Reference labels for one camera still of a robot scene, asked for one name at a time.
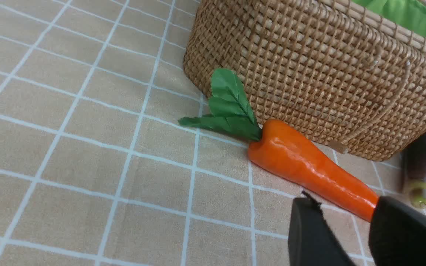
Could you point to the woven wicker basket green lining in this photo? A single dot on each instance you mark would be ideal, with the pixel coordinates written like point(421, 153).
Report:
point(341, 74)

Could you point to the orange toy carrot green leaves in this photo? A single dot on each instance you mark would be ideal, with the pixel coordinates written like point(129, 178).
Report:
point(280, 149)

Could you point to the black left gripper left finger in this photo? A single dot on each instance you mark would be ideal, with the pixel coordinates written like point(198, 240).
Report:
point(311, 242)

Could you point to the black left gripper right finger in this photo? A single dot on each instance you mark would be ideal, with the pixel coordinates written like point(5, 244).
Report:
point(397, 235)

